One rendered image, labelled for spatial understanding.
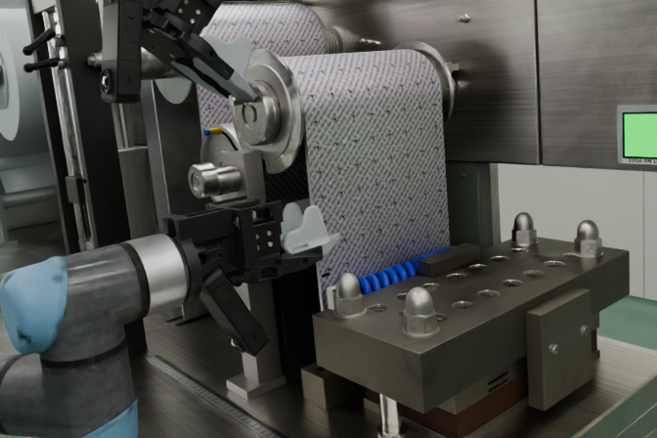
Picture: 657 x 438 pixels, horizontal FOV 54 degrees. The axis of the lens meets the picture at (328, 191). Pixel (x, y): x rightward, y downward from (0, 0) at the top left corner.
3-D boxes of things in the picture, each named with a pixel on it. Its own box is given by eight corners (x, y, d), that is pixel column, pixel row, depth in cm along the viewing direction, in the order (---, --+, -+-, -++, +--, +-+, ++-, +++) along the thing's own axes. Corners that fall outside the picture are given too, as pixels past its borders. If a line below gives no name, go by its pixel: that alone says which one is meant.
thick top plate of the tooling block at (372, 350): (316, 365, 72) (311, 314, 71) (523, 273, 97) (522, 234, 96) (423, 415, 60) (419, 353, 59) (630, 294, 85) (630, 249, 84)
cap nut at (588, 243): (567, 254, 84) (566, 221, 83) (582, 247, 86) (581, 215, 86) (593, 259, 81) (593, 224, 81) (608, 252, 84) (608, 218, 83)
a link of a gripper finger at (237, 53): (285, 63, 73) (222, 10, 68) (262, 107, 71) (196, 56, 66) (271, 65, 75) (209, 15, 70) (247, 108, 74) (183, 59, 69)
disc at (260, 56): (238, 170, 84) (224, 54, 81) (240, 169, 84) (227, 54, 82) (307, 177, 73) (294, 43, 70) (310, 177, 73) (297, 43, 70)
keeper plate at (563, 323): (528, 406, 71) (524, 311, 69) (576, 373, 77) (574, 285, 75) (548, 414, 69) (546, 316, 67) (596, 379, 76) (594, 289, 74)
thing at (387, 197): (320, 303, 77) (305, 150, 74) (448, 255, 92) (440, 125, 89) (322, 304, 77) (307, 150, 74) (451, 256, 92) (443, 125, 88)
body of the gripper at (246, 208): (288, 199, 68) (185, 223, 61) (296, 278, 70) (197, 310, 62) (248, 194, 74) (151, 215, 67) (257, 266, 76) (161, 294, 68)
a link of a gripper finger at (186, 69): (264, 66, 76) (207, 15, 71) (240, 109, 75) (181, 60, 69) (248, 67, 79) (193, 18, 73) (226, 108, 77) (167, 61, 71)
